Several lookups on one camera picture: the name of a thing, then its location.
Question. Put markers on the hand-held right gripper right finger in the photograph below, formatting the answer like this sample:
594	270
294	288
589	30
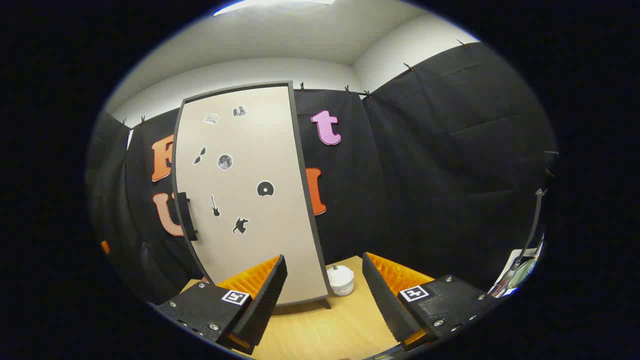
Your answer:
385	300

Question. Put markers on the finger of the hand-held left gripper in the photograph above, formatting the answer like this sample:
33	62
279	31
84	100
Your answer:
105	247

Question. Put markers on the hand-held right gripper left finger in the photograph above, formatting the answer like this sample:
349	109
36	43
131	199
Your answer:
265	300

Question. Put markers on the dark grey cabinet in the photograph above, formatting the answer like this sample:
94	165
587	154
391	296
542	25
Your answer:
303	165

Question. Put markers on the beige cabinet door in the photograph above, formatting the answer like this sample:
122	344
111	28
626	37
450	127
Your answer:
250	150

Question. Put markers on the white round container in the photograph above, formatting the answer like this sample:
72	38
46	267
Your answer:
341	281

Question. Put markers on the black backdrop cloth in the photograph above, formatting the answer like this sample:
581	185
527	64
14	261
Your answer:
425	175

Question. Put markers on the white printed sheets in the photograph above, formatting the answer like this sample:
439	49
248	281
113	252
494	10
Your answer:
515	272

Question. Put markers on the thin dark stand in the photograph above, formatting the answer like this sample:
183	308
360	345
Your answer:
534	225

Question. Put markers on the ceiling light panel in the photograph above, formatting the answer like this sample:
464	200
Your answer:
270	4

